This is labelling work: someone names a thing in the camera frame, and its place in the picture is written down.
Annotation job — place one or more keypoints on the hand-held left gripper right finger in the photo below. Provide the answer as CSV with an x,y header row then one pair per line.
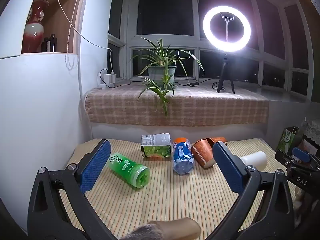
x,y
228,167

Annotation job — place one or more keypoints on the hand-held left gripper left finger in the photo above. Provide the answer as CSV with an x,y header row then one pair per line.
x,y
96,166

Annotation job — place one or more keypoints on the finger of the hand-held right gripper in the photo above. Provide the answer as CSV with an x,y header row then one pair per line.
x,y
301,154
283,157

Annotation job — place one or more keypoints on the white cup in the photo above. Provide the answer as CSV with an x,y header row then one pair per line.
x,y
253,159

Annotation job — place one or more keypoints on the orange paper cup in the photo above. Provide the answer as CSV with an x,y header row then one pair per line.
x,y
220,140
203,152

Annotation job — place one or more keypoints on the person's right forearm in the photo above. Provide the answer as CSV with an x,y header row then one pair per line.
x,y
301,212

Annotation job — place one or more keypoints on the green paper bag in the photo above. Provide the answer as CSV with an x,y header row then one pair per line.
x,y
287,140

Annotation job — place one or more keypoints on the white lace cloth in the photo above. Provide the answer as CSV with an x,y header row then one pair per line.
x,y
311,127

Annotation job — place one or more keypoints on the green plastic bottle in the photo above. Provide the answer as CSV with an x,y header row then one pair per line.
x,y
126,168

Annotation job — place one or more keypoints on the blue label bottle orange cap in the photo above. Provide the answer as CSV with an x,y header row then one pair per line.
x,y
182,156

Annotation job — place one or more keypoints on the clear square bottle green label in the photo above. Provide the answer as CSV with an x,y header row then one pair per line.
x,y
156,146

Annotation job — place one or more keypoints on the plaid cloth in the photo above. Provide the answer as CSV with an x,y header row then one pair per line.
x,y
200,107

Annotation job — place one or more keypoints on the striped bamboo mat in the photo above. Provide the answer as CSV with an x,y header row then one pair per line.
x,y
160,197

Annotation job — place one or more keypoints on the brown fur-lined slipper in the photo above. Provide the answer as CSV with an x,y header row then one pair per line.
x,y
175,227

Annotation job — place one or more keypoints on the white power strip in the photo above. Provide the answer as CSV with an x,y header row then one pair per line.
x,y
102,85

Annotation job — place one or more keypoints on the white charger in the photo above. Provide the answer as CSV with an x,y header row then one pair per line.
x,y
110,78

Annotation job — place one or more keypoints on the black tripod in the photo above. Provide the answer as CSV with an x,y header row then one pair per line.
x,y
225,73

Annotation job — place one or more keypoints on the potted spider plant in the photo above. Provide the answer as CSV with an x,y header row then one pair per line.
x,y
161,73

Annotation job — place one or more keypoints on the dark glass bottle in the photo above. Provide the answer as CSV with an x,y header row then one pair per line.
x,y
53,43
45,45

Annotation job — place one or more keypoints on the red and white vase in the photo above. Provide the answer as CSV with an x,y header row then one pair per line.
x,y
33,30

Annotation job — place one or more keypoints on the wooden wall niche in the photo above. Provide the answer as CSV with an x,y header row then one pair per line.
x,y
67,17

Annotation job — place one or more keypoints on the white window frame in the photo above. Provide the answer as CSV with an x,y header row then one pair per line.
x,y
130,17

